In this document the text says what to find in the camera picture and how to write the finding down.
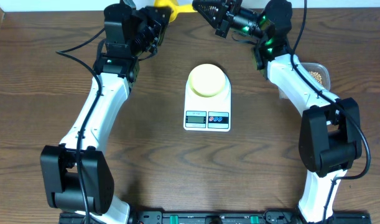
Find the clear plastic container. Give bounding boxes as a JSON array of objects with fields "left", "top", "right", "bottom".
[{"left": 269, "top": 60, "right": 330, "bottom": 102}]

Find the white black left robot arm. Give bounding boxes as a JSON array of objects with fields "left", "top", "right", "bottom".
[{"left": 40, "top": 1, "right": 174, "bottom": 223}]

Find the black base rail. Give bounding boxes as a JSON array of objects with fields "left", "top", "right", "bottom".
[{"left": 58, "top": 209, "right": 372, "bottom": 224}]

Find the yellow measuring scoop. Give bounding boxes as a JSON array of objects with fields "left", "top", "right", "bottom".
[{"left": 154, "top": 0, "right": 197, "bottom": 22}]

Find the yellow bowl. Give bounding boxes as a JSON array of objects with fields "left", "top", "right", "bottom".
[{"left": 188, "top": 63, "right": 226, "bottom": 98}]

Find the soybeans pile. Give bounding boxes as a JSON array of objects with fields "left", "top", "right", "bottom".
[{"left": 309, "top": 71, "right": 323, "bottom": 85}]

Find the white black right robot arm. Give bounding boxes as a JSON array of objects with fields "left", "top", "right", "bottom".
[{"left": 192, "top": 0, "right": 370, "bottom": 223}]

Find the white digital kitchen scale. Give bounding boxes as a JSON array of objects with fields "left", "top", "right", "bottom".
[{"left": 183, "top": 76, "right": 231, "bottom": 132}]

